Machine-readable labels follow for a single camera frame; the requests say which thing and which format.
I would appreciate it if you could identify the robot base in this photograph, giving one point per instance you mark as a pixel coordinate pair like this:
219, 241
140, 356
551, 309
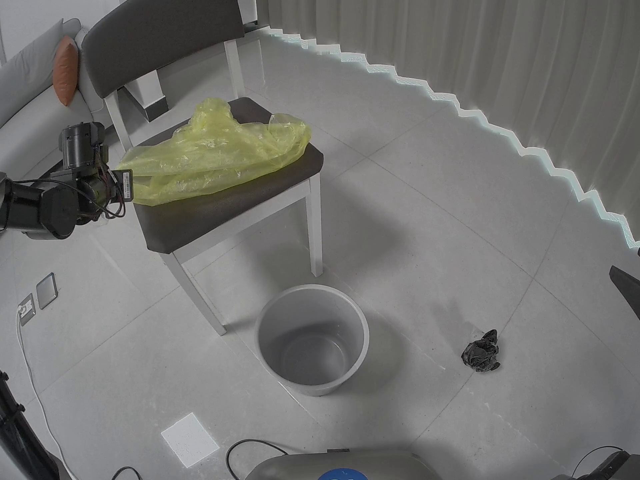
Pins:
300, 468

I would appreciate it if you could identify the pale grey trash bin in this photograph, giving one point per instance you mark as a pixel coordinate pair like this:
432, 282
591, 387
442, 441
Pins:
310, 358

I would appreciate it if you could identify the grey padded white chair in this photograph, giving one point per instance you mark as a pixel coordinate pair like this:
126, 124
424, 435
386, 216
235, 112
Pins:
165, 23

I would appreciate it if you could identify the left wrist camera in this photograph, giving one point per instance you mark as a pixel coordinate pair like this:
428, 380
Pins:
127, 185

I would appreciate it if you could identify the pale grey sofa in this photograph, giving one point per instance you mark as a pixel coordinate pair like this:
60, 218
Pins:
30, 128

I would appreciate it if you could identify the white curtain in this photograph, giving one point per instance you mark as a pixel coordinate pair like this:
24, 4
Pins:
475, 43

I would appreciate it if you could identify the yellow plastic bag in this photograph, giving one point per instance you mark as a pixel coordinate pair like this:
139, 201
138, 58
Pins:
215, 153

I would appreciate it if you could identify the pale grey cushion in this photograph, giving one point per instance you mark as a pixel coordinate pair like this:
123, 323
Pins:
35, 58

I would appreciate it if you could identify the black plastic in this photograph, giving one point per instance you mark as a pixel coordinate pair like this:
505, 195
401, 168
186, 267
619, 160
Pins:
480, 353

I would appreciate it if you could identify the orange cushion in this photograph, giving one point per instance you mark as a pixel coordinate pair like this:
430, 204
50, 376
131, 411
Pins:
66, 73

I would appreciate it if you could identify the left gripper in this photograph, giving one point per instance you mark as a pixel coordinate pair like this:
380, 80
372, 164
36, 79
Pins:
97, 188

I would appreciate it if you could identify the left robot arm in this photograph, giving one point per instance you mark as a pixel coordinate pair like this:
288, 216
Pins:
50, 203

